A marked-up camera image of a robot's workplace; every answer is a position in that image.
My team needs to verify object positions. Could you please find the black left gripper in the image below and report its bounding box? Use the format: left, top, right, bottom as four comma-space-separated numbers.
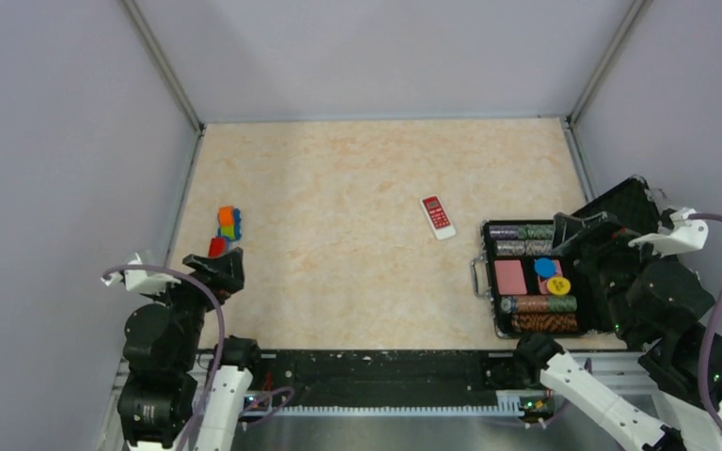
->
143, 245, 245, 368

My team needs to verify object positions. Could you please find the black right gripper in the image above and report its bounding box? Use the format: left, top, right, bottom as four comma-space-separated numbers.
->
550, 210, 679, 339

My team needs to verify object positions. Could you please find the white remote control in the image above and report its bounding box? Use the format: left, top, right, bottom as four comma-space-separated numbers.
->
420, 195, 457, 241

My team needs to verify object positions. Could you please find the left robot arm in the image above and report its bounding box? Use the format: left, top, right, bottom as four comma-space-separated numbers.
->
102, 247, 264, 450

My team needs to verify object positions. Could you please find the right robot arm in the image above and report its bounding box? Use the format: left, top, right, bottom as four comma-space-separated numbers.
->
513, 208, 722, 450

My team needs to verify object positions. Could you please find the colourful toy block truck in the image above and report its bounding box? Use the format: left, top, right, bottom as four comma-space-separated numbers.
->
208, 206, 242, 257

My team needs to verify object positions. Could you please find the yellow dealer chip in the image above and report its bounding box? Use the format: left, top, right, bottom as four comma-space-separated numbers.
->
545, 276, 572, 296

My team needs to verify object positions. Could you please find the blue dealer chip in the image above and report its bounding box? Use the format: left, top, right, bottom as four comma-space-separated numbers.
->
533, 257, 558, 279

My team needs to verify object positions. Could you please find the pink card deck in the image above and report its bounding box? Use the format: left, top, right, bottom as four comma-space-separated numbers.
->
536, 259, 570, 296
494, 259, 527, 296

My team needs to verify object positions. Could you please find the black poker chip case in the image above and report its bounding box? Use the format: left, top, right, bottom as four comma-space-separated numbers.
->
471, 176, 671, 339

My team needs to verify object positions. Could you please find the green blue chip stack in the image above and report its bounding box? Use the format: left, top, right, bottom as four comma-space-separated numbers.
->
499, 295, 578, 314

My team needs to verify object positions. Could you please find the orange blue chip stack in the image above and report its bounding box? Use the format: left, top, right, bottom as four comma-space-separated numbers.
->
510, 313, 579, 334

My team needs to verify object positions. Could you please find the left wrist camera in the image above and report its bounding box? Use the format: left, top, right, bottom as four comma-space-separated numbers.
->
101, 253, 181, 297

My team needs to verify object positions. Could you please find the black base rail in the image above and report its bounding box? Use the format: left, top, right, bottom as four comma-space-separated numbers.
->
111, 345, 680, 419

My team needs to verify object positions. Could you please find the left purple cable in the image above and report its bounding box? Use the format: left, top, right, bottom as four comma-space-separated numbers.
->
100, 264, 297, 451

